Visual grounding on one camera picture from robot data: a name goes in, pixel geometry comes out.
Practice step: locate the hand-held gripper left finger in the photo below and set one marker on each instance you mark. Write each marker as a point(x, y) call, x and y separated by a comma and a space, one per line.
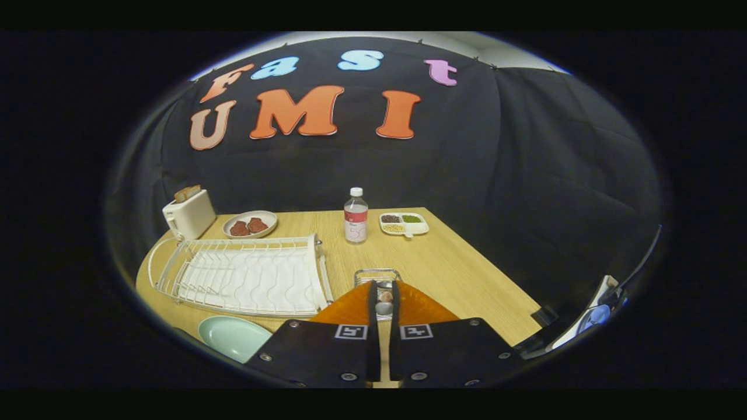
point(373, 350)

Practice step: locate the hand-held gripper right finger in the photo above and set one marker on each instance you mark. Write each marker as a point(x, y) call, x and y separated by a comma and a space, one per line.
point(395, 350)

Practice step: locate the pale green plate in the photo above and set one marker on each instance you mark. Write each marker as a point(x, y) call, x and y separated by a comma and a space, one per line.
point(233, 338)

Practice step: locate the beige plate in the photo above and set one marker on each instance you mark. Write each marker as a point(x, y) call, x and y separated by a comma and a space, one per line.
point(268, 219)

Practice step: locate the white divided snack tray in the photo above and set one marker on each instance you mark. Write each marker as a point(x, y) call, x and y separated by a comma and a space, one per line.
point(421, 226)

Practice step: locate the clear plastic water bottle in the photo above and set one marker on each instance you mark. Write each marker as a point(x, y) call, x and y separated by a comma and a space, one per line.
point(356, 224)

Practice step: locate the black table clamp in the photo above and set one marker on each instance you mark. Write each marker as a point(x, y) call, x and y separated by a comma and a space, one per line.
point(544, 317)

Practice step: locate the brown meat piece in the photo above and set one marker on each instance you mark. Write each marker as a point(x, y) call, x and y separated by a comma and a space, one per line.
point(257, 225)
point(239, 228)

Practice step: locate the white monitor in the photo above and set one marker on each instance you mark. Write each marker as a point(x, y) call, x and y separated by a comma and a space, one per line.
point(589, 321)

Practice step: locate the white toaster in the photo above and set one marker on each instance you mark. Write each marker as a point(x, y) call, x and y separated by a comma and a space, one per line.
point(189, 219)

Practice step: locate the toast bread slices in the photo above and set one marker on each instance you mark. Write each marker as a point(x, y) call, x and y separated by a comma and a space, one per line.
point(187, 193)

